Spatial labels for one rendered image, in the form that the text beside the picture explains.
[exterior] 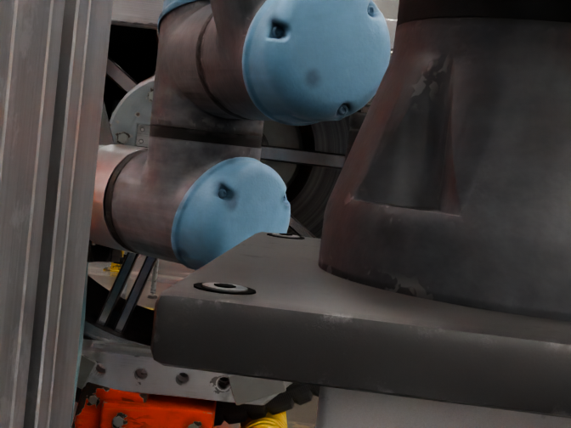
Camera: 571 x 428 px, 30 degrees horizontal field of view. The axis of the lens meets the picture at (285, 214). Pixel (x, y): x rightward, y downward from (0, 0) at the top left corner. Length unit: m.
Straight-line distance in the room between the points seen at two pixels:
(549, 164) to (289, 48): 0.25
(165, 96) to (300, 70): 0.17
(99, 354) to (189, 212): 0.51
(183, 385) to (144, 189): 0.49
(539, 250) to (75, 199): 0.13
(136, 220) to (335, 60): 0.22
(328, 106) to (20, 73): 0.36
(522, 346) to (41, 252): 0.12
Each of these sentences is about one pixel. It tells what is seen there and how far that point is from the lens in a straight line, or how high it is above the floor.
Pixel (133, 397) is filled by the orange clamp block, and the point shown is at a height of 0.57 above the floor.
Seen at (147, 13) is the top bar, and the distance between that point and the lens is 0.95.
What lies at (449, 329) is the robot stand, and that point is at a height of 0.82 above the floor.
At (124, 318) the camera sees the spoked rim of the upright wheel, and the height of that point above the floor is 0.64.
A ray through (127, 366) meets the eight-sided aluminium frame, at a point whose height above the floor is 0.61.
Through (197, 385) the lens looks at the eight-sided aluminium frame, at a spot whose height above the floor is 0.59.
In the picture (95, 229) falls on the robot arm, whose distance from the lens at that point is 0.75.
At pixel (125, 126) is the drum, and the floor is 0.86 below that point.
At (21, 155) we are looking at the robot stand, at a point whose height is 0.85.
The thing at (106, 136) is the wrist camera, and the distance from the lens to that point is 0.83.
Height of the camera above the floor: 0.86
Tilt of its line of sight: 4 degrees down
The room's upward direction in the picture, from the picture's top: 6 degrees clockwise
